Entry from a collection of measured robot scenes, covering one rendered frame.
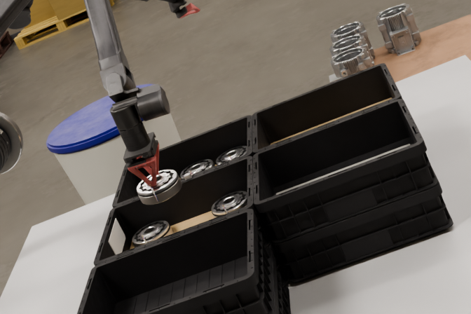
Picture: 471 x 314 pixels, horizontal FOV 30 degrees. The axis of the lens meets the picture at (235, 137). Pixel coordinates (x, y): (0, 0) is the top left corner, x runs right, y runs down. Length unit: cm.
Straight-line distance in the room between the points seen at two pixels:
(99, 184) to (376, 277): 212
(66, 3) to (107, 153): 749
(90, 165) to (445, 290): 228
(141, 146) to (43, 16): 983
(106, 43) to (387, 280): 83
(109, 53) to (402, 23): 305
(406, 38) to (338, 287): 304
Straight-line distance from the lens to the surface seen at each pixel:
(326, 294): 199
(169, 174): 207
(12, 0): 222
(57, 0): 1123
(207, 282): 197
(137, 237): 227
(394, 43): 490
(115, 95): 198
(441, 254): 198
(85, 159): 385
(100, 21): 209
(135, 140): 199
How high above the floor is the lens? 173
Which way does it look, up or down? 20 degrees down
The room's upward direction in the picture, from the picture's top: 24 degrees counter-clockwise
